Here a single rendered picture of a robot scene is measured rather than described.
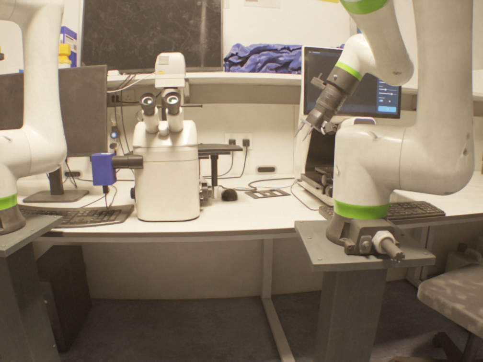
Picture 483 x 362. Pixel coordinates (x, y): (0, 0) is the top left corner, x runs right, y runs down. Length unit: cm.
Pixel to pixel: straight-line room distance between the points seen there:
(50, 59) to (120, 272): 137
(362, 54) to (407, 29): 136
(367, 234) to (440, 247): 188
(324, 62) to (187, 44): 68
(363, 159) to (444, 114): 18
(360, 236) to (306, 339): 113
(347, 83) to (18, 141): 92
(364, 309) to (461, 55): 55
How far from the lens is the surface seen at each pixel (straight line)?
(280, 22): 199
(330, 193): 107
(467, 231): 265
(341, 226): 70
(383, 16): 76
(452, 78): 60
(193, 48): 164
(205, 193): 112
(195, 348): 165
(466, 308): 122
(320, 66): 131
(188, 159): 96
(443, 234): 249
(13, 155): 89
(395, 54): 89
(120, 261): 197
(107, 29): 174
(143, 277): 199
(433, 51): 60
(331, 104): 101
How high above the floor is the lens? 106
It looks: 11 degrees down
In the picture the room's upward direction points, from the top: straight up
